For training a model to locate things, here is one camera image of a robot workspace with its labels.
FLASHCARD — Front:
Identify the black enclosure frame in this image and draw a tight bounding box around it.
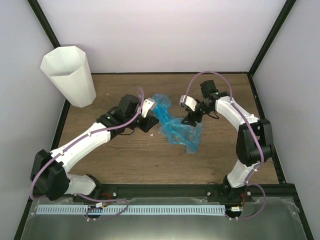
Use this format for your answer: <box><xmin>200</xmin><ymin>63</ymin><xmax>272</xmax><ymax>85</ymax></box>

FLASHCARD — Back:
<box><xmin>14</xmin><ymin>0</ymin><xmax>314</xmax><ymax>240</ymax></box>

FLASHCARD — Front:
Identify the white plastic trash bin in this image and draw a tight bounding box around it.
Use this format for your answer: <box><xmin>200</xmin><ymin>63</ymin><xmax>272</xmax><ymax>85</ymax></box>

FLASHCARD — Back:
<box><xmin>40</xmin><ymin>46</ymin><xmax>97</xmax><ymax>108</ymax></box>

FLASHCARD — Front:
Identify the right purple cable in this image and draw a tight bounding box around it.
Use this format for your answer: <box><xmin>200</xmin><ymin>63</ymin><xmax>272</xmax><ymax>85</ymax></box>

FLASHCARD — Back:
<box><xmin>186</xmin><ymin>70</ymin><xmax>267</xmax><ymax>222</ymax></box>

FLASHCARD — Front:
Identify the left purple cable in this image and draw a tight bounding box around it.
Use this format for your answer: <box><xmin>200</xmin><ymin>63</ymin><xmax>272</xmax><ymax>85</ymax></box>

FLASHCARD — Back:
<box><xmin>29</xmin><ymin>87</ymin><xmax>146</xmax><ymax>222</ymax></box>

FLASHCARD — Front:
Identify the purple cable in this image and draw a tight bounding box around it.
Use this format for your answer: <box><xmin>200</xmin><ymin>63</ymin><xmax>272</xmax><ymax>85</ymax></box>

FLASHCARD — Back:
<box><xmin>186</xmin><ymin>70</ymin><xmax>267</xmax><ymax>222</ymax></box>
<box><xmin>29</xmin><ymin>87</ymin><xmax>146</xmax><ymax>222</ymax></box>

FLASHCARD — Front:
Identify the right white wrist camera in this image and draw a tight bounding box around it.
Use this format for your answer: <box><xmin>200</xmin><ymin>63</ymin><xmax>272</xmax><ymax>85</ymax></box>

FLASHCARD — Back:
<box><xmin>179</xmin><ymin>95</ymin><xmax>198</xmax><ymax>112</ymax></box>

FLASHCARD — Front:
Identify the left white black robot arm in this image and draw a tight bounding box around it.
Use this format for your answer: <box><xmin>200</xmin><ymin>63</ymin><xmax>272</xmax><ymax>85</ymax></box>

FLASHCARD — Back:
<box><xmin>30</xmin><ymin>94</ymin><xmax>159</xmax><ymax>202</ymax></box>

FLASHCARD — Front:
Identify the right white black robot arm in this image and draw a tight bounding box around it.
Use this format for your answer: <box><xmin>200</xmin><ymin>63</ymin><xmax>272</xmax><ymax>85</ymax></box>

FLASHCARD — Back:
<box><xmin>179</xmin><ymin>80</ymin><xmax>275</xmax><ymax>202</ymax></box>

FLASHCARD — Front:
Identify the light blue slotted cable duct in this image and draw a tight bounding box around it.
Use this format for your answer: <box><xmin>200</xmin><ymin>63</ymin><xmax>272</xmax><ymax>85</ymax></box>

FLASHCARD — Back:
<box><xmin>36</xmin><ymin>204</ymin><xmax>226</xmax><ymax>216</ymax></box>

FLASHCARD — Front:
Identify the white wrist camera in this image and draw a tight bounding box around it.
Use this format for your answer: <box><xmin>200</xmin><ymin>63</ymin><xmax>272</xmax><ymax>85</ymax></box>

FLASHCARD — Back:
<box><xmin>141</xmin><ymin>97</ymin><xmax>156</xmax><ymax>118</ymax></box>
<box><xmin>179</xmin><ymin>95</ymin><xmax>198</xmax><ymax>112</ymax></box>

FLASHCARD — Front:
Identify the blue plastic trash bag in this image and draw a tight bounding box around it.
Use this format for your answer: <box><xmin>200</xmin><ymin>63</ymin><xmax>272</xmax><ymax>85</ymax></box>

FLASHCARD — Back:
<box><xmin>152</xmin><ymin>93</ymin><xmax>204</xmax><ymax>154</ymax></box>

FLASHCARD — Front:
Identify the black mounting rail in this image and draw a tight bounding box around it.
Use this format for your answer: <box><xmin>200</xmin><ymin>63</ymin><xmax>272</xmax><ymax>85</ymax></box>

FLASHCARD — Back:
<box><xmin>72</xmin><ymin>183</ymin><xmax>296</xmax><ymax>203</ymax></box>

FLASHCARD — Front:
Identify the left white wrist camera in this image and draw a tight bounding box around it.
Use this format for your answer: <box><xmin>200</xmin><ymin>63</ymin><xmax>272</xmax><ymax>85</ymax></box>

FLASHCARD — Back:
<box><xmin>141</xmin><ymin>97</ymin><xmax>156</xmax><ymax>118</ymax></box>

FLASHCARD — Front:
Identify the grey metal front plate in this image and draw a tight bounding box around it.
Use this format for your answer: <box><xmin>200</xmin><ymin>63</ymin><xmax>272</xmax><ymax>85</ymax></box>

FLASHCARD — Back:
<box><xmin>22</xmin><ymin>197</ymin><xmax>307</xmax><ymax>240</ymax></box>

